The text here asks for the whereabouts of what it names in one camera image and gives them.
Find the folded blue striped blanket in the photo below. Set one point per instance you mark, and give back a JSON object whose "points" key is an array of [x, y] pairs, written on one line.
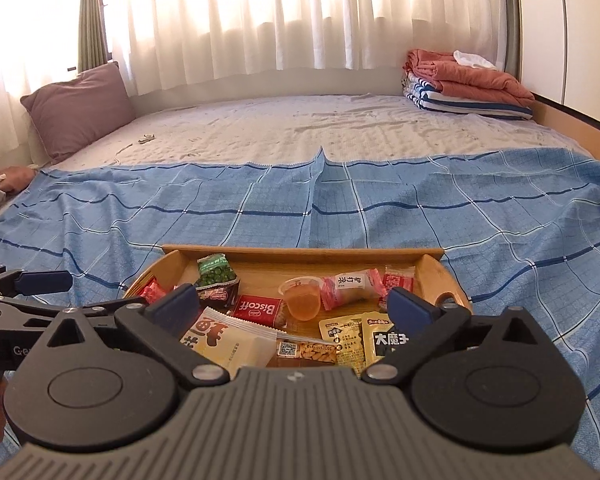
{"points": [[445, 102]]}

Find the small red white packet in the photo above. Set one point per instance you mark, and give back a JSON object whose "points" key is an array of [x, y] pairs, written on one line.
{"points": [[398, 280]]}

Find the green pea packet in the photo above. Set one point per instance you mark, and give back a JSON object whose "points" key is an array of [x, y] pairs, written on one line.
{"points": [[214, 270]]}

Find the dark red wafer packet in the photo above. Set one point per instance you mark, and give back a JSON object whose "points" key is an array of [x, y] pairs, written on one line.
{"points": [[220, 297]]}

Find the white sheer curtain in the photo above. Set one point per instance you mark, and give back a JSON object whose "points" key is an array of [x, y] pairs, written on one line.
{"points": [[280, 15]]}

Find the folded white cloth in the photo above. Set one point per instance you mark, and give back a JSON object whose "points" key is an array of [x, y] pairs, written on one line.
{"points": [[472, 59]]}

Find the white bed headboard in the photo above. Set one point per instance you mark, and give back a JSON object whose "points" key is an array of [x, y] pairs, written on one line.
{"points": [[260, 90]]}

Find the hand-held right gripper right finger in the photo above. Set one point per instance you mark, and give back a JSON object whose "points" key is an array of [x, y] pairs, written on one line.
{"points": [[407, 308]]}

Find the pink pastry packet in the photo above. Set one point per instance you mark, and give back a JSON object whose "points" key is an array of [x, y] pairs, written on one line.
{"points": [[350, 287]]}

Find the folded clothes stack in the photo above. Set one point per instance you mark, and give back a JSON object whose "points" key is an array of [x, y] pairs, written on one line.
{"points": [[475, 85]]}

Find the yellow black snack packet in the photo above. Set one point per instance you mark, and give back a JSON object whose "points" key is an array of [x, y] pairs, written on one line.
{"points": [[380, 342]]}

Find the clear nut bar packet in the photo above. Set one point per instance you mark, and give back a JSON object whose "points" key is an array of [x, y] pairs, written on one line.
{"points": [[305, 351]]}

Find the green curtain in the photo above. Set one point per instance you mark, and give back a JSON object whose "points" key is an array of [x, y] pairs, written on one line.
{"points": [[92, 15], [511, 10]]}

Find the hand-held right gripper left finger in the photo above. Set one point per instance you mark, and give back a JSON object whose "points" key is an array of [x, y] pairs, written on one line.
{"points": [[177, 306]]}

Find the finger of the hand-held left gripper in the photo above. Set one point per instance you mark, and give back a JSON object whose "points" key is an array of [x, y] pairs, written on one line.
{"points": [[25, 312], [45, 283]]}

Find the white wardrobe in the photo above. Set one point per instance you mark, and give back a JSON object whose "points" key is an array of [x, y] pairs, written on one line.
{"points": [[565, 25]]}

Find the purple pillow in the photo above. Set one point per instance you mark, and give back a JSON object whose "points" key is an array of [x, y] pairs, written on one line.
{"points": [[77, 110]]}

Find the white pastry packet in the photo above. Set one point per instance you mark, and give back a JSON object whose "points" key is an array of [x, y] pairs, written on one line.
{"points": [[235, 342]]}

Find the brown cloth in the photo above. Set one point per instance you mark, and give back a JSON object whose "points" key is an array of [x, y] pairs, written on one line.
{"points": [[16, 178]]}

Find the wooden bed frame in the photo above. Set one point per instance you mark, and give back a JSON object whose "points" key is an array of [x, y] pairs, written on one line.
{"points": [[580, 130]]}

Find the beige snack packet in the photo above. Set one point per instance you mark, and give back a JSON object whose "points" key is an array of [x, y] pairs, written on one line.
{"points": [[342, 342]]}

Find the blue checkered bed sheet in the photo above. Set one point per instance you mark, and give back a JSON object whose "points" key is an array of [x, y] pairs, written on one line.
{"points": [[480, 220]]}

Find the white quilted mattress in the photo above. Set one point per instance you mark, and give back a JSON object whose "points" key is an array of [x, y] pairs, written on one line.
{"points": [[305, 130]]}

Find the orange jelly cup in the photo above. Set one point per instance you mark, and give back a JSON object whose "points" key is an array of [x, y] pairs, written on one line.
{"points": [[302, 302]]}

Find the red biscuit packet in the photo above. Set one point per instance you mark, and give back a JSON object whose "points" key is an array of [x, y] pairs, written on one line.
{"points": [[257, 311]]}

